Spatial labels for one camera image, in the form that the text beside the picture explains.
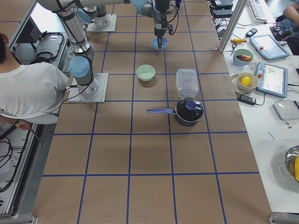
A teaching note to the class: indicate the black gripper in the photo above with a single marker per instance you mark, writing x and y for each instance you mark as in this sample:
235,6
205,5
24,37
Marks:
159,19

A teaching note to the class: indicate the green bowl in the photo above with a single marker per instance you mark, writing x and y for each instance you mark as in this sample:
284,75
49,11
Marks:
145,72

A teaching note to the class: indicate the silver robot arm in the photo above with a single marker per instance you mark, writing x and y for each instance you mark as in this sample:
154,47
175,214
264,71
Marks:
149,7
81,65

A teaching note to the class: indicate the blue bowl with fruit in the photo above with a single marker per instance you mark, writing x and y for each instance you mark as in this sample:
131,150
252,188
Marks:
242,57

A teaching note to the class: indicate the beige bowl with lemon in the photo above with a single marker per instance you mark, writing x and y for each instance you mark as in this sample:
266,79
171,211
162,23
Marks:
244,83

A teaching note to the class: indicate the clear plastic food container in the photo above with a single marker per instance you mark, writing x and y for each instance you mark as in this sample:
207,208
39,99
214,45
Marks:
187,83

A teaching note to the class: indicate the black scissors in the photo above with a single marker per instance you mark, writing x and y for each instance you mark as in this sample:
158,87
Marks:
234,45

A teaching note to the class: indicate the dark blue saucepan with lid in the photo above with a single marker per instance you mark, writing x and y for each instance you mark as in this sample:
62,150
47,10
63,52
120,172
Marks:
187,111

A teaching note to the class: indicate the black power adapter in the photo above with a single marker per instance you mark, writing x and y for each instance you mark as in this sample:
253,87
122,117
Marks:
246,99

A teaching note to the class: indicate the blue teach pendant tablet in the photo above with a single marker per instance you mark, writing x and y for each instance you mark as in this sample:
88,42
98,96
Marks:
268,47

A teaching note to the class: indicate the person in white shirt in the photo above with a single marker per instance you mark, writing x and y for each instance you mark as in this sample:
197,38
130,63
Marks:
26,90

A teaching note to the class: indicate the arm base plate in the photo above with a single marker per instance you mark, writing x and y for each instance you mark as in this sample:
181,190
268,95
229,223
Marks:
105,23
95,92

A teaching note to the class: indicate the orange handled screwdriver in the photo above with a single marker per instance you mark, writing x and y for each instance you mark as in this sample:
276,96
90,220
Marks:
238,41

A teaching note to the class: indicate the aluminium frame post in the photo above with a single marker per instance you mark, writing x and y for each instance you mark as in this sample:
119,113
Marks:
232,24

